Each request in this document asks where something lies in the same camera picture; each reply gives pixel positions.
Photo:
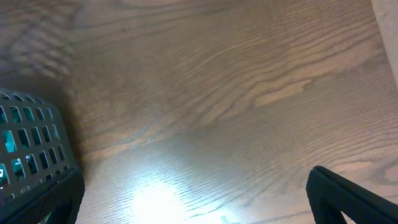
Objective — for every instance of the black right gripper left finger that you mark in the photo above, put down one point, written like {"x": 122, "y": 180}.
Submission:
{"x": 58, "y": 199}

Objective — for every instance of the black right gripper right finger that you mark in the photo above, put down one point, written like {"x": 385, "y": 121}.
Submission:
{"x": 332, "y": 196}

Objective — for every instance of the grey plastic basket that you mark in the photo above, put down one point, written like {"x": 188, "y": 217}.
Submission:
{"x": 17, "y": 98}

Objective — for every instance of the green Nescafe coffee bag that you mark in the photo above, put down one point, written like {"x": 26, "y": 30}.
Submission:
{"x": 31, "y": 146}

